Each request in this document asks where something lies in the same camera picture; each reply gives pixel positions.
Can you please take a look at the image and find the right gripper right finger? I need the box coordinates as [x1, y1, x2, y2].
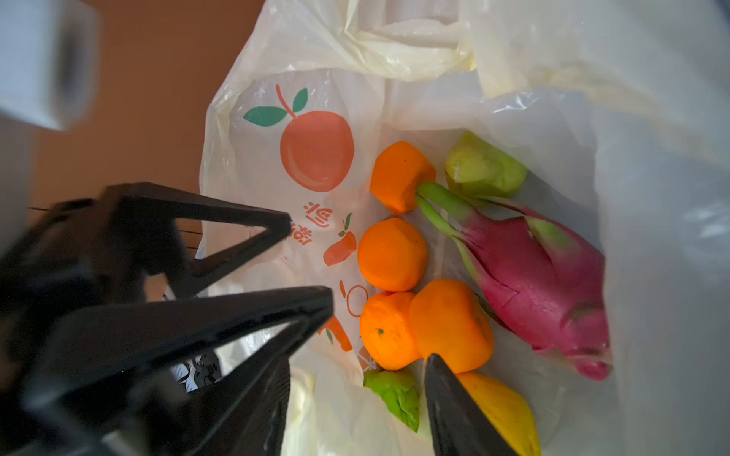
[424, 353, 516, 456]

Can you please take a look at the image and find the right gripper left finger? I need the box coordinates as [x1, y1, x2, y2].
[20, 286, 334, 455]

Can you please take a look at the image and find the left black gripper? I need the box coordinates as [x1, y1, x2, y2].
[1, 182, 291, 365]

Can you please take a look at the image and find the yellow lemon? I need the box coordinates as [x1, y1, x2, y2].
[456, 372, 542, 456]

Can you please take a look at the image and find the orange mandarin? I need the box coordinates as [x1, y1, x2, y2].
[359, 292, 421, 371]
[357, 218, 429, 292]
[410, 279, 494, 374]
[370, 142, 436, 215]

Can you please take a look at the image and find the translucent printed plastic bag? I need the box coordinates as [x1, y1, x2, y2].
[200, 1, 729, 455]

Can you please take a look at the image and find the pink dragon fruit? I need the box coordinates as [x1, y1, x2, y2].
[416, 182, 612, 381]

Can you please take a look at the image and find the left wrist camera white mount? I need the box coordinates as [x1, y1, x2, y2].
[1, 1, 100, 131]

